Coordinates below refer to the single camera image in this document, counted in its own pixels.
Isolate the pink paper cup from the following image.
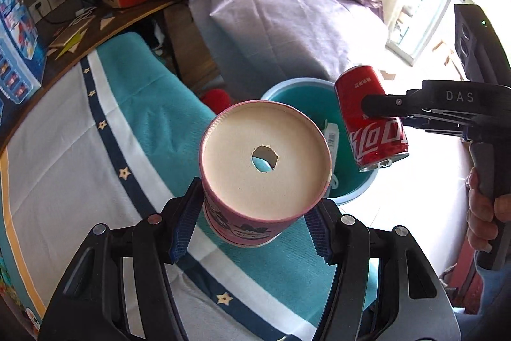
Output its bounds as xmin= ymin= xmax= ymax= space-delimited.
xmin=199 ymin=99 xmax=333 ymax=249

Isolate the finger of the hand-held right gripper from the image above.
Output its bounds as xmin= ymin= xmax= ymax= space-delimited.
xmin=360 ymin=89 xmax=430 ymax=118

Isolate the teal plastic bin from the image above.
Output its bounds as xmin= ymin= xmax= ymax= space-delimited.
xmin=260 ymin=78 xmax=379 ymax=206

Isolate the purple woven bag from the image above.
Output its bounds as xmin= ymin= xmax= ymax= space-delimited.
xmin=187 ymin=0 xmax=390 ymax=86

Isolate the person's right hand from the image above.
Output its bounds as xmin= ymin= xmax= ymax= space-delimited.
xmin=466 ymin=167 xmax=511 ymax=254

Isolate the white wall socket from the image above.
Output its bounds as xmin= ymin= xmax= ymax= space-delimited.
xmin=32 ymin=0 xmax=68 ymax=24

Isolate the blue toy box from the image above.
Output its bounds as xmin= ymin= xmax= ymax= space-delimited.
xmin=0 ymin=0 xmax=48 ymax=106

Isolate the red plush object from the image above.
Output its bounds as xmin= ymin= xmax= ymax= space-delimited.
xmin=200 ymin=87 xmax=234 ymax=114

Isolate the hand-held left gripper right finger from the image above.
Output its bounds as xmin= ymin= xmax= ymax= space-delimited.
xmin=303 ymin=201 xmax=461 ymax=341

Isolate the person's right forearm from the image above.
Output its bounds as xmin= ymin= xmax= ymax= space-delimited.
xmin=477 ymin=267 xmax=511 ymax=341

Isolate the red soda can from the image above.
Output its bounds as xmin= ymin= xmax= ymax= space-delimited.
xmin=334 ymin=65 xmax=410 ymax=173

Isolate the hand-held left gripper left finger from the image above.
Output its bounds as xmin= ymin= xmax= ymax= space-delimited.
xmin=38 ymin=177 xmax=204 ymax=341

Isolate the striped printed blanket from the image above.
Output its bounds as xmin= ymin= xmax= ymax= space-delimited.
xmin=0 ymin=31 xmax=380 ymax=341

